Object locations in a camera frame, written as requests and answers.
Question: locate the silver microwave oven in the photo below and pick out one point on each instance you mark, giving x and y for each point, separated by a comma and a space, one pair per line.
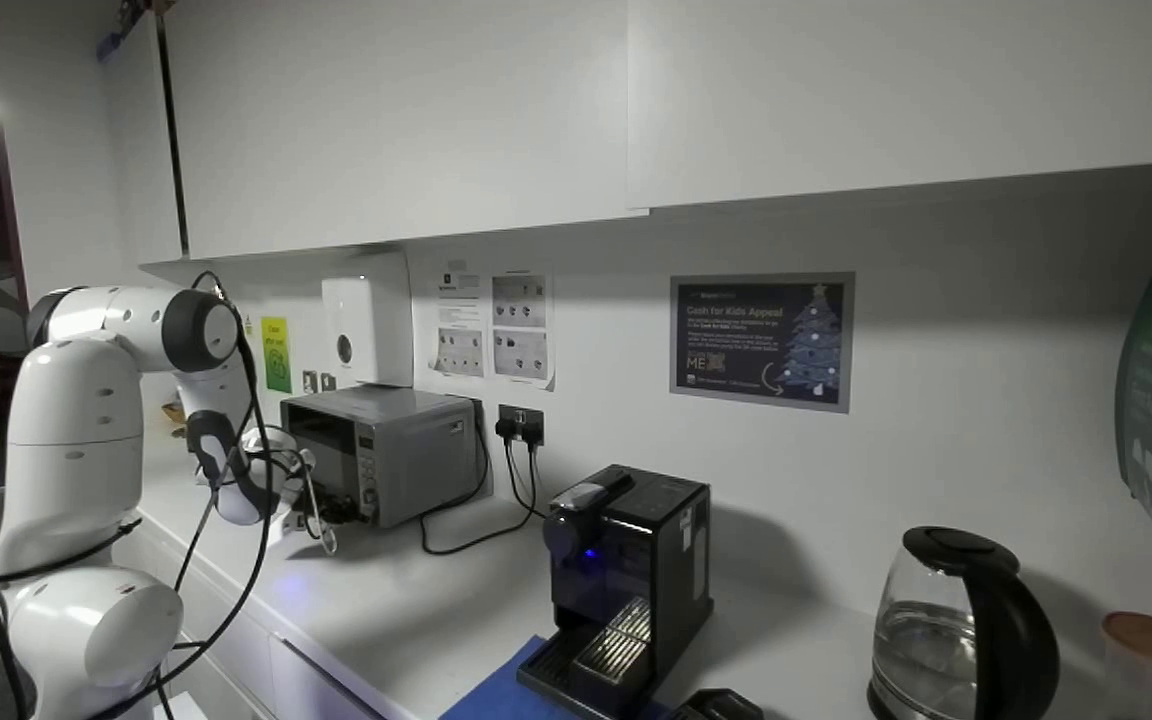
388, 453

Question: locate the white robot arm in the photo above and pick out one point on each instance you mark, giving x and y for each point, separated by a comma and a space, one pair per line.
78, 626

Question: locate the paper instruction sheets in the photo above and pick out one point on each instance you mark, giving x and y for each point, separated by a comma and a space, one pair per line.
492, 327

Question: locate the black coffee machine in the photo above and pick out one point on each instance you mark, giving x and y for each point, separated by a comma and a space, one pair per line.
628, 590

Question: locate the white paper towel dispenser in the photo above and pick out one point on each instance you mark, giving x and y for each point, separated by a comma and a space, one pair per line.
349, 329

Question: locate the blue mat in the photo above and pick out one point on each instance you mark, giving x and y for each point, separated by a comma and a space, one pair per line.
503, 692

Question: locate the white upper cabinets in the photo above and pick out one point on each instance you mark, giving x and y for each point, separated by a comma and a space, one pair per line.
297, 126

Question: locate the glass electric kettle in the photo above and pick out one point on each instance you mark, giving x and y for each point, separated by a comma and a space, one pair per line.
959, 632

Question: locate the black wall socket plugs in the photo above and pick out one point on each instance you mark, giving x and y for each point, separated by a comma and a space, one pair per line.
521, 427

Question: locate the dark framed wall notice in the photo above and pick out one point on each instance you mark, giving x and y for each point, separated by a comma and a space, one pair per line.
768, 338

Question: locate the green yellow wall poster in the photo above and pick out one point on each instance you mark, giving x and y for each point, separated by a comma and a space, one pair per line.
277, 354

